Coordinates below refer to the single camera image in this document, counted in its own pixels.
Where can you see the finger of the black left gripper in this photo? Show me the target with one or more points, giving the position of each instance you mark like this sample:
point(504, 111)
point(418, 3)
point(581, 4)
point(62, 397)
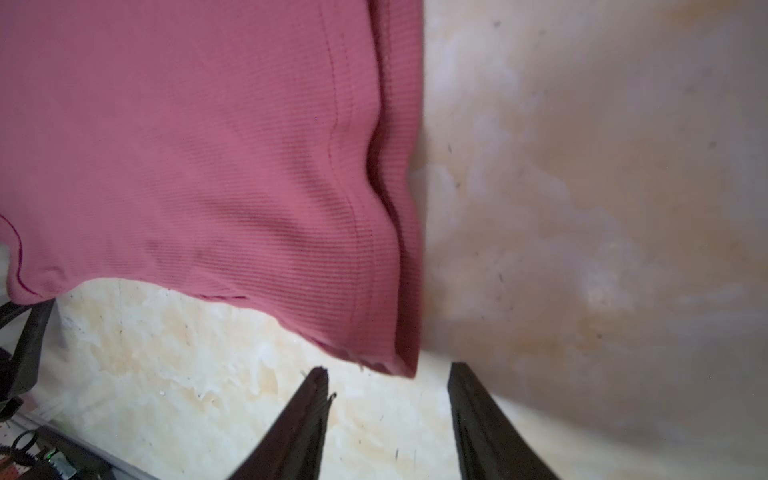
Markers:
point(20, 369)

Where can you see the pink tank top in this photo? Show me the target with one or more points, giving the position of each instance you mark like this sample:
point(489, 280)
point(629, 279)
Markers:
point(247, 152)

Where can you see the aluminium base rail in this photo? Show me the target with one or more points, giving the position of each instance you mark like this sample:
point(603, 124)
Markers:
point(72, 458)

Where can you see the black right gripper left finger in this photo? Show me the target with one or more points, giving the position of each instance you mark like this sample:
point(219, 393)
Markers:
point(292, 448)

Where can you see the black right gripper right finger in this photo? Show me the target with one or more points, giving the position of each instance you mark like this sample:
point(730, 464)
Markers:
point(488, 445)

